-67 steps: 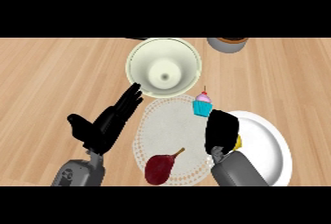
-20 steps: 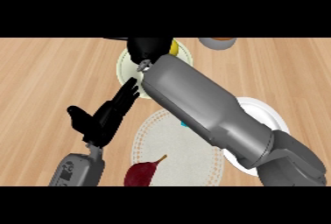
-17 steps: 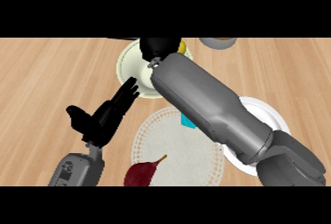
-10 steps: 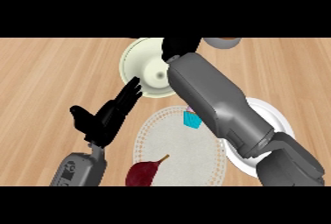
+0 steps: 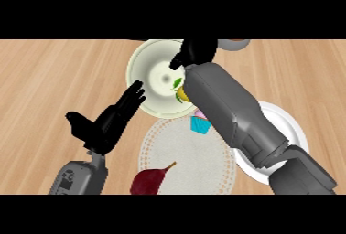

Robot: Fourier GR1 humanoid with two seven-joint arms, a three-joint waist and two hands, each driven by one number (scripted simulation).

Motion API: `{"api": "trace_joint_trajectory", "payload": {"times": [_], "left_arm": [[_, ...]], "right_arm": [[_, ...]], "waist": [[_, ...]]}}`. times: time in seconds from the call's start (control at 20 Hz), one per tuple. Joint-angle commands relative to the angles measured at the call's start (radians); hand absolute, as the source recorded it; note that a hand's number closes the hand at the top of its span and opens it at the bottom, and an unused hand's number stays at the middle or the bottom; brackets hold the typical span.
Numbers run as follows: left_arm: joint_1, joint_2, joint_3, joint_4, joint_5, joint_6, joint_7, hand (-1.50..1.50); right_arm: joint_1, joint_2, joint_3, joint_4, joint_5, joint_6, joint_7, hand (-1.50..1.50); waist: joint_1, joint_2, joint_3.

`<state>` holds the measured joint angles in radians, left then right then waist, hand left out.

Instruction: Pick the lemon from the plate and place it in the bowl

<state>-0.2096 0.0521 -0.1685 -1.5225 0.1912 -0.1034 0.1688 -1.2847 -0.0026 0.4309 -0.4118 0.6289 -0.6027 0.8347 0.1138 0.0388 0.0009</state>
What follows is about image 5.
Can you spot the cupcake with blue wrapper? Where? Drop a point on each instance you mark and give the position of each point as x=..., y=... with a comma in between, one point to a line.
x=199, y=123

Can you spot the pale green bowl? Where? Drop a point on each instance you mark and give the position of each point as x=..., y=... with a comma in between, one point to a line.
x=156, y=76

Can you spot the white plate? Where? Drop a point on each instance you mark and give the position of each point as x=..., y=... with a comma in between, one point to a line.
x=289, y=125

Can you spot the round beige placemat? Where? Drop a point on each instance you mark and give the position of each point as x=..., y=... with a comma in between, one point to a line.
x=190, y=158

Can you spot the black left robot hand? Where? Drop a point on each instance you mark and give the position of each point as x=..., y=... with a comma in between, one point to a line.
x=104, y=126

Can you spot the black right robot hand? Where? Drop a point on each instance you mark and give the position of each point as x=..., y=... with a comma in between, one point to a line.
x=196, y=51

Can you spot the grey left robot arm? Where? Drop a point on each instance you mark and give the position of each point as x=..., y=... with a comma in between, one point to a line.
x=81, y=176

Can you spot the yellow lemon with green leaves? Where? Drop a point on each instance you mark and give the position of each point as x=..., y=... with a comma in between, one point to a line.
x=181, y=91

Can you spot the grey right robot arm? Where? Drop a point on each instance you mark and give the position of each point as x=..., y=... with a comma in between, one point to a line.
x=252, y=128

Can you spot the dark red pear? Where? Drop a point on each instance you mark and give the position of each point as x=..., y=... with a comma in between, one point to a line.
x=149, y=182

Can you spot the grey round object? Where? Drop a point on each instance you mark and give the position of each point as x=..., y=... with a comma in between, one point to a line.
x=233, y=44

